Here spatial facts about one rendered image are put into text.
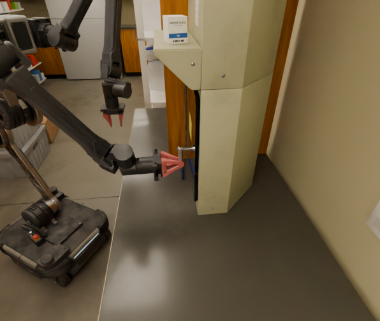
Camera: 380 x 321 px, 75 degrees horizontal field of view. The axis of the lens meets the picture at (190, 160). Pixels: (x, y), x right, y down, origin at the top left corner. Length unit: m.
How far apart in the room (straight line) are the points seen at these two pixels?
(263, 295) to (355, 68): 0.67
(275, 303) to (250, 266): 0.11
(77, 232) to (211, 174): 1.32
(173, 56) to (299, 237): 0.69
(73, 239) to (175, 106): 1.21
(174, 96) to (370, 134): 0.69
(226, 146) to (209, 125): 0.09
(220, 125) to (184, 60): 0.21
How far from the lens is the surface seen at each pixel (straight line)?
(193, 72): 0.65
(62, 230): 1.96
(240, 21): 0.65
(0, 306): 2.14
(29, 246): 2.00
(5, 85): 0.75
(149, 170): 0.81
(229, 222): 0.92
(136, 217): 0.94
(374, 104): 0.79
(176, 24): 0.68
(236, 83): 0.68
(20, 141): 2.89
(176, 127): 1.11
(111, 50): 1.13
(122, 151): 0.75
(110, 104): 1.15
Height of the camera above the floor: 1.63
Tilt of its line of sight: 35 degrees down
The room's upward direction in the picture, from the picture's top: straight up
